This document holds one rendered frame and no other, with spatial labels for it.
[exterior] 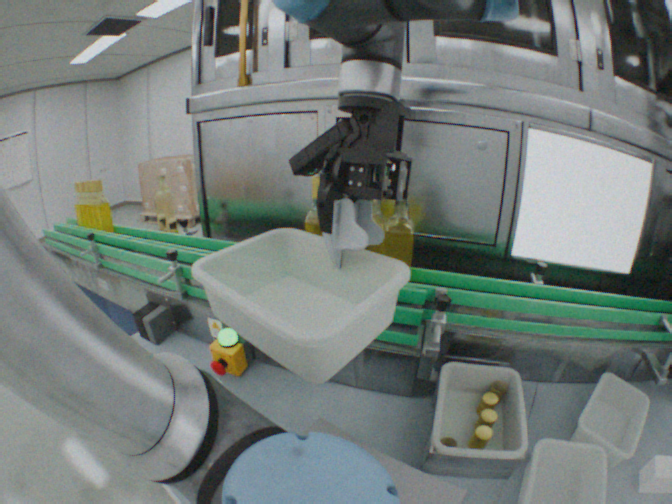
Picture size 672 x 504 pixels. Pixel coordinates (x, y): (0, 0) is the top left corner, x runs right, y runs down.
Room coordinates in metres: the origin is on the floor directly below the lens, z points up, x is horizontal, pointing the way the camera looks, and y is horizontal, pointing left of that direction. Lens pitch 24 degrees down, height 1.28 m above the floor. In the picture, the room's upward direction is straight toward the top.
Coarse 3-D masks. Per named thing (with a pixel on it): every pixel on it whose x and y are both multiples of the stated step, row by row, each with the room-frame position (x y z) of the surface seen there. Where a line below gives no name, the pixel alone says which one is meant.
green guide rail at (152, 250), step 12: (60, 228) 1.05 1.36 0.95; (72, 228) 0.98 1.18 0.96; (96, 240) 0.90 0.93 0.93; (108, 240) 0.86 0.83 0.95; (120, 240) 0.83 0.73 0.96; (132, 240) 0.81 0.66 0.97; (144, 252) 0.79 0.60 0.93; (156, 252) 0.76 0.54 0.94; (180, 252) 0.73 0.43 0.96; (192, 252) 0.71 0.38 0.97; (192, 264) 0.72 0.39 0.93; (408, 288) 0.54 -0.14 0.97; (408, 300) 0.53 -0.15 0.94; (420, 300) 0.52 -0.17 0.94
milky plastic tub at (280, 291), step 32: (224, 256) 0.36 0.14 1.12; (256, 256) 0.40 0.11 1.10; (288, 256) 0.43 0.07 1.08; (320, 256) 0.39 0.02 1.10; (352, 256) 0.36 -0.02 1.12; (384, 256) 0.34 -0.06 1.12; (224, 288) 0.27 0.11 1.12; (256, 288) 0.39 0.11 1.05; (288, 288) 0.39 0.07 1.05; (320, 288) 0.39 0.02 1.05; (352, 288) 0.36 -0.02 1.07; (384, 288) 0.27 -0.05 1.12; (224, 320) 0.30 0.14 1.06; (256, 320) 0.23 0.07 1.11; (288, 320) 0.31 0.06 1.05; (320, 320) 0.31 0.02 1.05; (352, 320) 0.22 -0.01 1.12; (384, 320) 0.29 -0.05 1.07; (288, 352) 0.22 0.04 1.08; (320, 352) 0.21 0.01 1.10; (352, 352) 0.24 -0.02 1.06
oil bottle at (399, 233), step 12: (408, 216) 0.61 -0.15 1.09; (396, 228) 0.58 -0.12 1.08; (408, 228) 0.57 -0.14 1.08; (384, 240) 0.59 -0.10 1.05; (396, 240) 0.58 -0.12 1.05; (408, 240) 0.57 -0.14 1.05; (384, 252) 0.59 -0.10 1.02; (396, 252) 0.58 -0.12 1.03; (408, 252) 0.57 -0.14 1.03; (408, 264) 0.57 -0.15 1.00
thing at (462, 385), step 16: (448, 368) 0.43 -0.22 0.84; (464, 368) 0.43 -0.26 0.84; (480, 368) 0.42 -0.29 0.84; (496, 368) 0.41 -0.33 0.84; (448, 384) 0.43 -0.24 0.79; (464, 384) 0.42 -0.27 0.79; (480, 384) 0.41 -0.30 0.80; (512, 384) 0.37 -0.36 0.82; (448, 400) 0.40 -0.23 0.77; (464, 400) 0.39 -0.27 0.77; (480, 400) 0.39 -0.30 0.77; (512, 400) 0.34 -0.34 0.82; (448, 416) 0.36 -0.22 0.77; (464, 416) 0.35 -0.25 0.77; (512, 416) 0.30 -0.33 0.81; (432, 432) 0.28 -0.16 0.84; (448, 432) 0.32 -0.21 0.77; (464, 432) 0.31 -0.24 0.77; (496, 432) 0.30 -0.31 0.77; (512, 432) 0.27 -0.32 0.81; (448, 448) 0.24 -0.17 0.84; (464, 448) 0.27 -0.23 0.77; (496, 448) 0.26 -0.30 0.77; (512, 448) 0.23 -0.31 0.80
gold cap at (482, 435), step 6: (480, 426) 0.29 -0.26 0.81; (486, 426) 0.29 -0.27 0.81; (474, 432) 0.28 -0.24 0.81; (480, 432) 0.28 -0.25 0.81; (486, 432) 0.27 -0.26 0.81; (474, 438) 0.27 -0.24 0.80; (480, 438) 0.26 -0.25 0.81; (486, 438) 0.26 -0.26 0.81; (468, 444) 0.28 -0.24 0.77; (474, 444) 0.27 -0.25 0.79; (480, 444) 0.26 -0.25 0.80; (486, 444) 0.26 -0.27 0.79
